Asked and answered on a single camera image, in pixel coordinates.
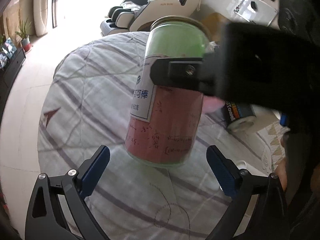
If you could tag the blue black tin can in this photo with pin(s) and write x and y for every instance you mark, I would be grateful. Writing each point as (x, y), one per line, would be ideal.
(238, 117)

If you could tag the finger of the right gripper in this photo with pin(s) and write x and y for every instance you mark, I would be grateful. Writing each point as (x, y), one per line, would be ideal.
(200, 74)

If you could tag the pink green can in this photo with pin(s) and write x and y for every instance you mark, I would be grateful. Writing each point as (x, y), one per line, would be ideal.
(167, 99)

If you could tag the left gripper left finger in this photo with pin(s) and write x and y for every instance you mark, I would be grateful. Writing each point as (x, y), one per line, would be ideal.
(45, 218)

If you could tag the pink plastic cup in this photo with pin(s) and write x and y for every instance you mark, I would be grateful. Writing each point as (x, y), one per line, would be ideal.
(211, 104)

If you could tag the white standing air conditioner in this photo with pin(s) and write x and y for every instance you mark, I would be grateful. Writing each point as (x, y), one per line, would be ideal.
(42, 10)

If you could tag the striped grey quilt tablecloth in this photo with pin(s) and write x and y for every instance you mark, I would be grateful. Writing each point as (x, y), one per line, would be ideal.
(158, 184)

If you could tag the photo frame on cabinet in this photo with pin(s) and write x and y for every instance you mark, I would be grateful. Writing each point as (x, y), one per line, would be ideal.
(9, 48)

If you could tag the white massage chair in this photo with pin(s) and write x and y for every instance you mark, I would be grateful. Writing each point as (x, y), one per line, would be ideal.
(139, 15)

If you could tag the white paper cup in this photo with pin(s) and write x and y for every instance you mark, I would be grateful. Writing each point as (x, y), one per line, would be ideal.
(263, 118)
(241, 164)

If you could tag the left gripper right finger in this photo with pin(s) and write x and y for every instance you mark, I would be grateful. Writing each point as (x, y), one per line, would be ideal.
(268, 218)

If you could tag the person's hand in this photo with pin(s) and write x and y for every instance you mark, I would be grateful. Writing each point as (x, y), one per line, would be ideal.
(280, 171)

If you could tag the potted plant red pot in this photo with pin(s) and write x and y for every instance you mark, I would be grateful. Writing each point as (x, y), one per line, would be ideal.
(23, 33)

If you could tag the tan armchair left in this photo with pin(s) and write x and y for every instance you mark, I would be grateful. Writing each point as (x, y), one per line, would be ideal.
(215, 23)

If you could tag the triangle pattern sofa cover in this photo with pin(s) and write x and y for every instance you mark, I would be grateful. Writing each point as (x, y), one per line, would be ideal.
(272, 136)

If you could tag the black tv cabinet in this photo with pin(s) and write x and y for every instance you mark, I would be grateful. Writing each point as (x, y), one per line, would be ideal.
(9, 74)

